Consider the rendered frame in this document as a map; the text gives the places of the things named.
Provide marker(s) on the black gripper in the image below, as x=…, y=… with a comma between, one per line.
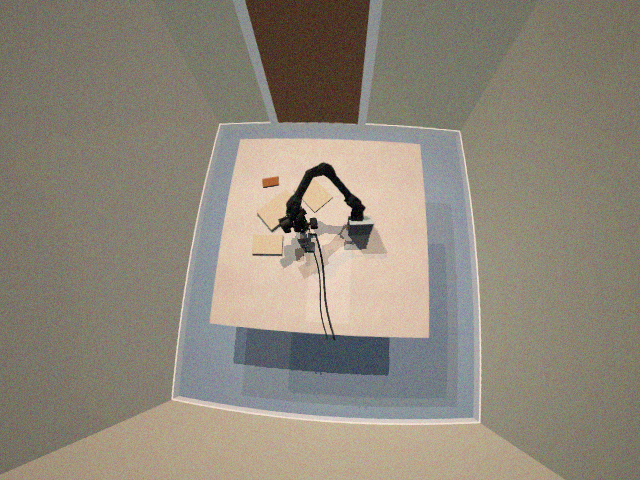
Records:
x=304, y=226

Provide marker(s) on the orange rectangular block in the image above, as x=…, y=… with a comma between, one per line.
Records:
x=271, y=181

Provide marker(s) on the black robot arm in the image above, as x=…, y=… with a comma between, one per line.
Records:
x=294, y=202

